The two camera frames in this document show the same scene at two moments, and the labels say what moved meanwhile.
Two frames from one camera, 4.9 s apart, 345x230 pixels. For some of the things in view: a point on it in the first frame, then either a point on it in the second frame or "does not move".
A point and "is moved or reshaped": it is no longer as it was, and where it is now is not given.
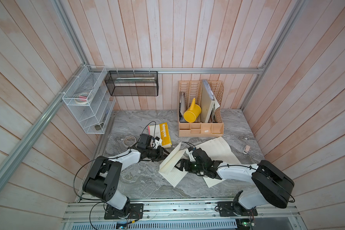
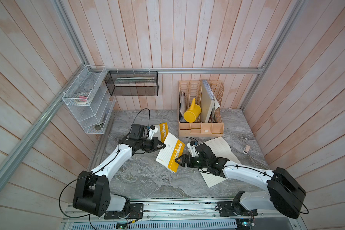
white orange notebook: x=167 y=169 is moved or reshaped
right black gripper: x=182 y=165 to x=185 y=157
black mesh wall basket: x=132 y=83 does not move
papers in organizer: x=214 y=105 does not move
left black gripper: x=160 y=154 to x=155 y=142
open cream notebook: x=220 y=150 does not move
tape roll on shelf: x=82 y=98 does not move
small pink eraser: x=247 y=149 does not move
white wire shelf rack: x=88 y=96 does not move
